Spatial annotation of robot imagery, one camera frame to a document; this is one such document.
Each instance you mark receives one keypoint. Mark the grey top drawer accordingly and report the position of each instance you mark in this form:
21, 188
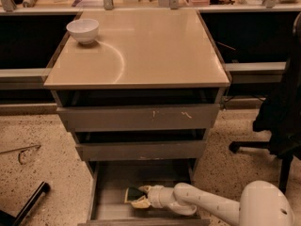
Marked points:
138, 117

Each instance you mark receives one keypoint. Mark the black office chair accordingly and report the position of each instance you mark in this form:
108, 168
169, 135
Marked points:
280, 113

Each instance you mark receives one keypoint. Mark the black chair leg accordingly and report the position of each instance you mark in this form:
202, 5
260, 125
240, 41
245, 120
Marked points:
8, 220

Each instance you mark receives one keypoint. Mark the open grey bottom drawer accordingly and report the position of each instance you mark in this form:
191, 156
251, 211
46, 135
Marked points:
110, 181

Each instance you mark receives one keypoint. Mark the green and yellow sponge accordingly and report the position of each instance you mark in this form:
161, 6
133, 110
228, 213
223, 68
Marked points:
133, 194

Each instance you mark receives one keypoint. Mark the white ceramic bowl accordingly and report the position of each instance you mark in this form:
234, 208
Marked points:
84, 31

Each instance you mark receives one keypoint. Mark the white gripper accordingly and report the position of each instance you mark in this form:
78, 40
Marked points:
154, 194

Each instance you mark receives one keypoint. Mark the grey middle drawer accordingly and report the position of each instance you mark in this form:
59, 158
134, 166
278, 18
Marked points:
141, 150

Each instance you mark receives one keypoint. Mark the grey drawer cabinet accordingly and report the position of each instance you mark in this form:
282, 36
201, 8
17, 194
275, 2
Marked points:
141, 57

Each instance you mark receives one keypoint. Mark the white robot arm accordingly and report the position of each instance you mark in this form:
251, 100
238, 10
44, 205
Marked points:
260, 204

